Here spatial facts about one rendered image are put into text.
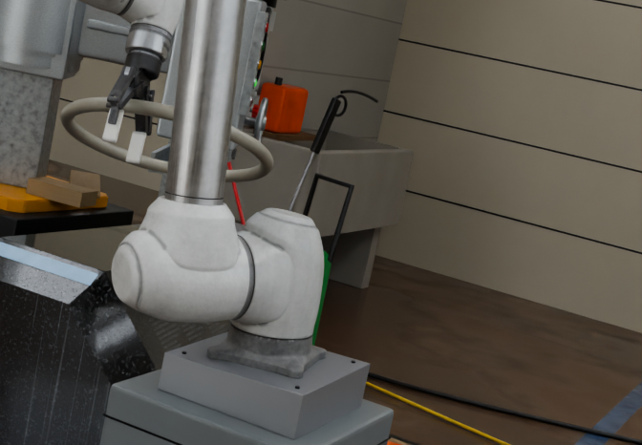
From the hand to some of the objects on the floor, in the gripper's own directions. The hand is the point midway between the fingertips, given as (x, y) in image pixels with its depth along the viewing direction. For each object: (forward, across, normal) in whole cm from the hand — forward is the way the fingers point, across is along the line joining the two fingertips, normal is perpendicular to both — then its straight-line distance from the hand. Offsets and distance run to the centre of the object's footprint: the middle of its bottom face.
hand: (121, 147), depth 248 cm
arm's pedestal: (+119, +25, -33) cm, 126 cm away
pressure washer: (+14, +271, +33) cm, 273 cm away
